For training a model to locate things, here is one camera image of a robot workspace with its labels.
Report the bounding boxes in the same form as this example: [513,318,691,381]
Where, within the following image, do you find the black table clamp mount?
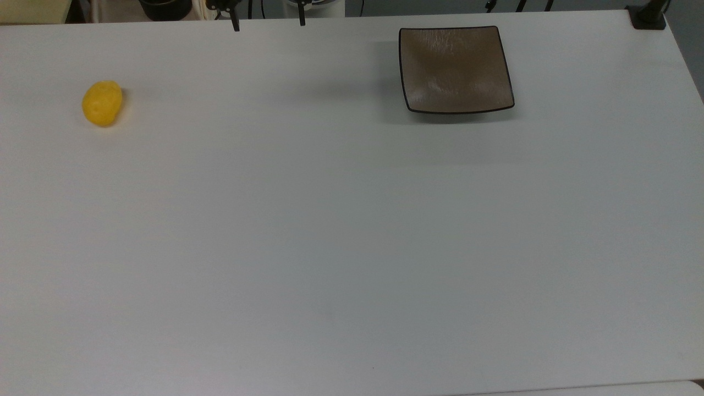
[625,0,670,30]

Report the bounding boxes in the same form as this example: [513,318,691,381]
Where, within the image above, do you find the brown square ceramic plate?
[398,25,516,115]

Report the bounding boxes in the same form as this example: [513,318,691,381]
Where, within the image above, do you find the black round pot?
[138,0,193,22]

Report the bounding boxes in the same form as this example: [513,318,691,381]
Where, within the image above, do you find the beige board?
[0,0,73,25]

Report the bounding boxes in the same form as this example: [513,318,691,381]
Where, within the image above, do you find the yellow potato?
[82,81,123,128]

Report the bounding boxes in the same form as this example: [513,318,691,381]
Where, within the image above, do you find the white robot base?
[284,0,346,19]

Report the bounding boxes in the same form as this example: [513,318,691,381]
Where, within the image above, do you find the black tripod legs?
[485,0,555,13]

